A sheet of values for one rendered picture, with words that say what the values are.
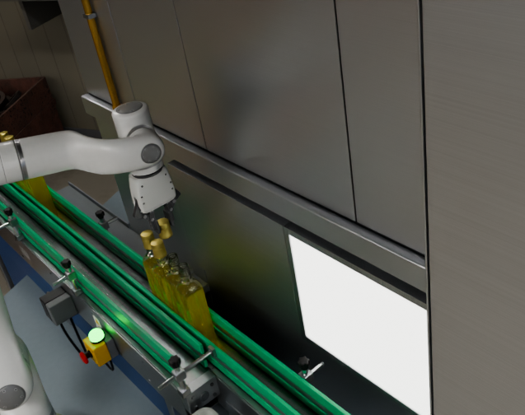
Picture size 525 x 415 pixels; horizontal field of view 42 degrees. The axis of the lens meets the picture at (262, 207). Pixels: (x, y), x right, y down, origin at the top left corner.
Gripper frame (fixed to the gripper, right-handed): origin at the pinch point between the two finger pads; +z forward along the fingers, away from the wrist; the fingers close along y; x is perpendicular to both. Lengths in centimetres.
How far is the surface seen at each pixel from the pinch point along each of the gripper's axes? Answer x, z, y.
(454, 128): 106, -67, 22
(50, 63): -375, 78, -112
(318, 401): 49, 31, -3
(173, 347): 1.9, 37.1, 8.0
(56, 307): -49, 43, 22
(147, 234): -11.0, 8.9, 0.4
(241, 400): 29.8, 37.9, 5.9
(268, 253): 26.6, 4.4, -12.0
